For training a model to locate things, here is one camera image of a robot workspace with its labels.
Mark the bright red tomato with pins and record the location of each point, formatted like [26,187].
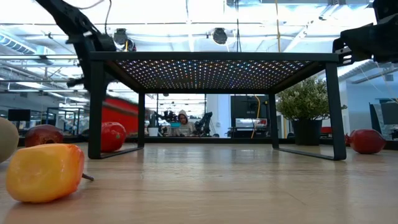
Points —
[114,137]

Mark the dark red apple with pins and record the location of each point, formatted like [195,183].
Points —
[43,135]

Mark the brown green kiwi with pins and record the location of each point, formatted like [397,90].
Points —
[7,140]

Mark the red pomegranate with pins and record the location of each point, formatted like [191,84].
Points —
[367,141]

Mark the small orange yellow pepper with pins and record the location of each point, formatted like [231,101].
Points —
[43,172]

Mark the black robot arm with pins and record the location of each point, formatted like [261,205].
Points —
[205,123]

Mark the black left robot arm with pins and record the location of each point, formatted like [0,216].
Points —
[62,14]

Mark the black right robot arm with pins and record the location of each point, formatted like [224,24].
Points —
[387,7]

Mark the large red panel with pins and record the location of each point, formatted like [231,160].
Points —
[131,118]

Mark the large dark display screen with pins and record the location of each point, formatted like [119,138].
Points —
[390,113]

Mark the black computer monitor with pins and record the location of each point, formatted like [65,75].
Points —
[18,115]
[248,107]

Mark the green plant in black pot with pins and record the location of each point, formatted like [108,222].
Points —
[306,99]

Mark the cactus in white pot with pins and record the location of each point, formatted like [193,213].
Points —
[153,132]

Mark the small teal bin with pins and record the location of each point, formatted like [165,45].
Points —
[175,124]

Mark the person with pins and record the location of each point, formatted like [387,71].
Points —
[185,127]

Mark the black perforated metal riser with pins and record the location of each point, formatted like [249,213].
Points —
[214,56]

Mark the black aluminium table frame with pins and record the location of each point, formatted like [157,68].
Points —
[202,140]

